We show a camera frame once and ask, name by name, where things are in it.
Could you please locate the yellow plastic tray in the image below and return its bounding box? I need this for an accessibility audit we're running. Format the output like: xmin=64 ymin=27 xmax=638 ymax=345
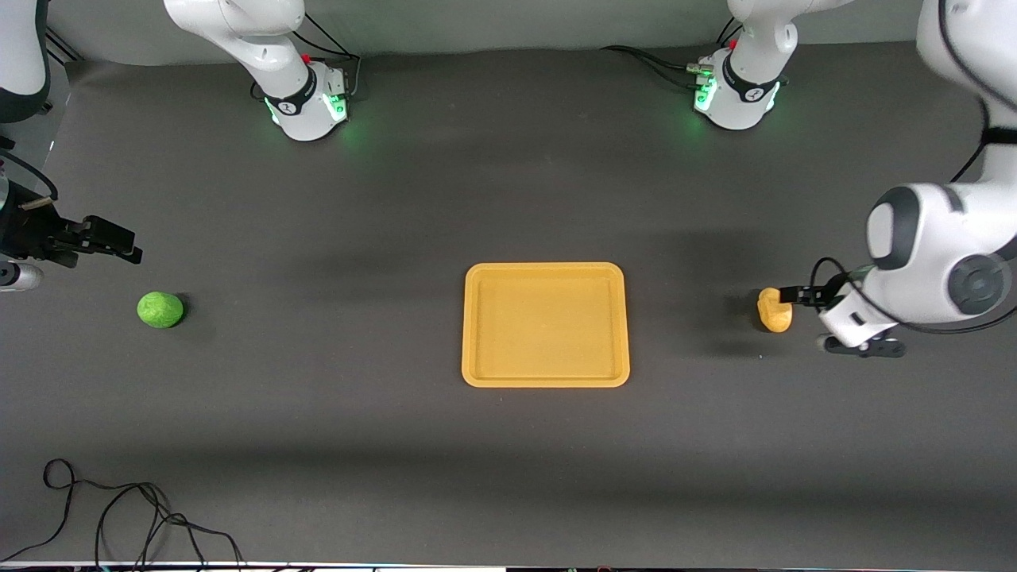
xmin=462 ymin=262 xmax=631 ymax=389

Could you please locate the black arm base cable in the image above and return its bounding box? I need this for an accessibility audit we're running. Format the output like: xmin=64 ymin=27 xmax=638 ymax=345
xmin=601 ymin=16 xmax=713 ymax=92
xmin=253 ymin=12 xmax=363 ymax=102

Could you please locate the dark grey table mat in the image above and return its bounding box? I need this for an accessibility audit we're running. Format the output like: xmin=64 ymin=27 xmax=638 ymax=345
xmin=0 ymin=32 xmax=1017 ymax=566

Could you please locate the black left arm base cable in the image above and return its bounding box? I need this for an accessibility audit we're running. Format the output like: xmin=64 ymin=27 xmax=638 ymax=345
xmin=601 ymin=16 xmax=713 ymax=92

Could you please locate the orange-yellow potato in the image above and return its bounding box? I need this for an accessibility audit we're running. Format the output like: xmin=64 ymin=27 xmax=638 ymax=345
xmin=756 ymin=288 xmax=794 ymax=334

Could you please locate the black right arm base cable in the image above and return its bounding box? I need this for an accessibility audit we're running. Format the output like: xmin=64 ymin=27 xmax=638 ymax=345
xmin=253 ymin=12 xmax=363 ymax=102

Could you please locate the green apple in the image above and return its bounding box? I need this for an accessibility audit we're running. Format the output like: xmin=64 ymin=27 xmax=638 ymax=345
xmin=137 ymin=292 xmax=185 ymax=329

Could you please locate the thin black loose cable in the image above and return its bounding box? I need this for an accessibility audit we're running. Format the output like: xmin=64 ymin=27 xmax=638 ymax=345
xmin=0 ymin=458 xmax=246 ymax=566

